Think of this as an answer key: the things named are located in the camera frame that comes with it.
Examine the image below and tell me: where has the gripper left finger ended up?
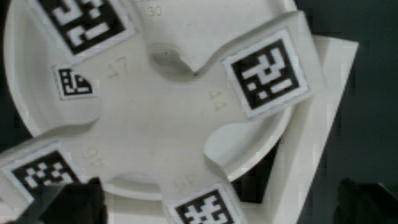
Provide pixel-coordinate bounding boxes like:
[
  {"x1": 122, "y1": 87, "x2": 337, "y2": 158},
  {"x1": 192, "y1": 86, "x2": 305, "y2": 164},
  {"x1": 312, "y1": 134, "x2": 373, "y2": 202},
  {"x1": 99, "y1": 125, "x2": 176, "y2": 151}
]
[{"x1": 14, "y1": 178, "x2": 108, "y2": 224}]

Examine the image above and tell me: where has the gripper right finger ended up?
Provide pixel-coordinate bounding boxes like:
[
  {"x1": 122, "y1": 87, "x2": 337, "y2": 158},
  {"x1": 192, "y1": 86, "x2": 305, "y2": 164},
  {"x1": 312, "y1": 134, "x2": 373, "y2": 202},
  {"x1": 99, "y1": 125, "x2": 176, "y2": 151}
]
[{"x1": 334, "y1": 179, "x2": 398, "y2": 224}]

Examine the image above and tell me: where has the white cross-shaped table base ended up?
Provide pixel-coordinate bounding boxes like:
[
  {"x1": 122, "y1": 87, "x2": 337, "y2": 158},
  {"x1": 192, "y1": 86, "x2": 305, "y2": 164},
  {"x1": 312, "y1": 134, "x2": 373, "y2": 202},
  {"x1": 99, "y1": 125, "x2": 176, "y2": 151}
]
[{"x1": 0, "y1": 0, "x2": 328, "y2": 224}]

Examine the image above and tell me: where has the white round table top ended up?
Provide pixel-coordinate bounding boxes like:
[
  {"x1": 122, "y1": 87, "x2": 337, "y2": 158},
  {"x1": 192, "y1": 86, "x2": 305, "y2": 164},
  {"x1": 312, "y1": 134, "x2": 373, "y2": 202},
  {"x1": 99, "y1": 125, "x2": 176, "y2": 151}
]
[{"x1": 1, "y1": 0, "x2": 300, "y2": 202}]

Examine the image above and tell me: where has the white cylindrical table leg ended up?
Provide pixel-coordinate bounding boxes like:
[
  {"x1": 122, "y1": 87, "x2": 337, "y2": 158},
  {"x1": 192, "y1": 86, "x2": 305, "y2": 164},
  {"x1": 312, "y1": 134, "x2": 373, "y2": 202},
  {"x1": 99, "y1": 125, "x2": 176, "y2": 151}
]
[{"x1": 151, "y1": 49, "x2": 193, "y2": 75}]

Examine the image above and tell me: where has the white right barrier block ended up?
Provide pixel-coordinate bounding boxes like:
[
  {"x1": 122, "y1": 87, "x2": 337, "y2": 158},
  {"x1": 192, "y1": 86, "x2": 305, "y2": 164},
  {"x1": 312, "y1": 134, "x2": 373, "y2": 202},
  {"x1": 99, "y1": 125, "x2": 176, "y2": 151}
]
[{"x1": 104, "y1": 34, "x2": 360, "y2": 224}]

